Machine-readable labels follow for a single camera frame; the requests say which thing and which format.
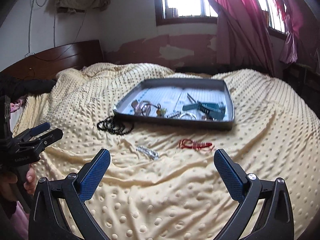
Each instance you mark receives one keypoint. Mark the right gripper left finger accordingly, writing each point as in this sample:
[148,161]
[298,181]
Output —
[47,220]

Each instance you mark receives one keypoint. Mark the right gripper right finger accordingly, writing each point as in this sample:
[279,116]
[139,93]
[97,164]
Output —
[275,219]

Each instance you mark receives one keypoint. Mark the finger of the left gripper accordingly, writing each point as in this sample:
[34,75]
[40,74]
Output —
[38,129]
[34,147]

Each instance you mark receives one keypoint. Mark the mauve hair claw clip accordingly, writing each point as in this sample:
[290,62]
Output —
[142,108]

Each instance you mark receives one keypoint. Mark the light blue smartwatch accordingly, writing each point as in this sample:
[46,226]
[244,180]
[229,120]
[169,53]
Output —
[213,110]

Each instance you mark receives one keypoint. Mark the yellow bead cord pendant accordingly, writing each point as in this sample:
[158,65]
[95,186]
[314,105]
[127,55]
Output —
[161,111]

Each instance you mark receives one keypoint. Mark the silver bangle rings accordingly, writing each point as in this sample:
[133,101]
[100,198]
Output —
[186,116]

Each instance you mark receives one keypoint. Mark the black hair stick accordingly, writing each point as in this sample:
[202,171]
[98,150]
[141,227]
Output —
[191,98]

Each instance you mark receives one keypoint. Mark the person's left hand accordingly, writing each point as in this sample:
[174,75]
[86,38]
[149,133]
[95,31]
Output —
[9,178]

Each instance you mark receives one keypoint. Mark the dark pillow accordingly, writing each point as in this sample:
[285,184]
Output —
[16,88]

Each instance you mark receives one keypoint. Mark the dark wooden headboard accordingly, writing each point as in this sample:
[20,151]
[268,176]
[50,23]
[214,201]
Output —
[46,64]

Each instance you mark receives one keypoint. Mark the cream dotted blanket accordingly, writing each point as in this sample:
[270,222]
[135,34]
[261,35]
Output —
[155,190]

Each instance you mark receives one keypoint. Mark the grey cardboard tray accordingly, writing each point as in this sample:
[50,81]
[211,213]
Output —
[192,118]

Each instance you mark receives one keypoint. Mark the grid paper sheet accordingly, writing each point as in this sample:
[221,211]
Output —
[171,98]

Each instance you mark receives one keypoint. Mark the barred window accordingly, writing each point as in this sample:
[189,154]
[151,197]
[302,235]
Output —
[184,11]
[273,18]

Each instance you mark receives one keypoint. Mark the tied pink curtain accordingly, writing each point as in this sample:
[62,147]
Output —
[292,18]

